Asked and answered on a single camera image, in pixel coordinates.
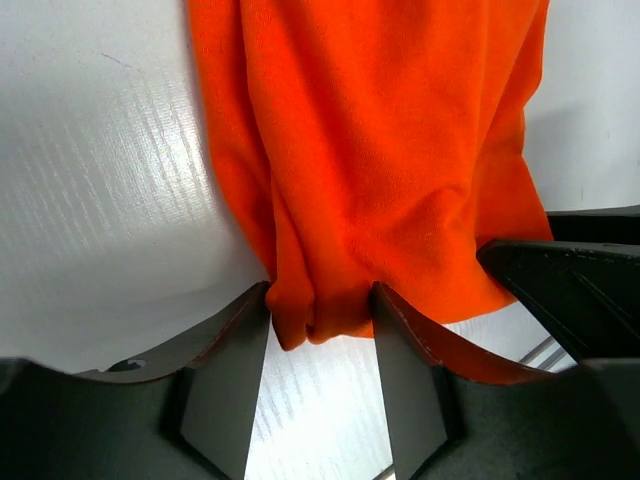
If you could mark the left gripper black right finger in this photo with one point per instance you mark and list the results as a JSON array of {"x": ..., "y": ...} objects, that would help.
[{"x": 457, "y": 411}]

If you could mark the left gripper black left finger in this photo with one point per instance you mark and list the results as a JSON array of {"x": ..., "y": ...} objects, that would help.
[{"x": 181, "y": 410}]

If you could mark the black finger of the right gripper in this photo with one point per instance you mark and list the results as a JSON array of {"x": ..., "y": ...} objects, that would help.
[
  {"x": 620, "y": 225},
  {"x": 586, "y": 295}
]

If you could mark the orange t shirt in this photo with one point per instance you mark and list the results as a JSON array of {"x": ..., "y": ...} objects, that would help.
[{"x": 358, "y": 142}]

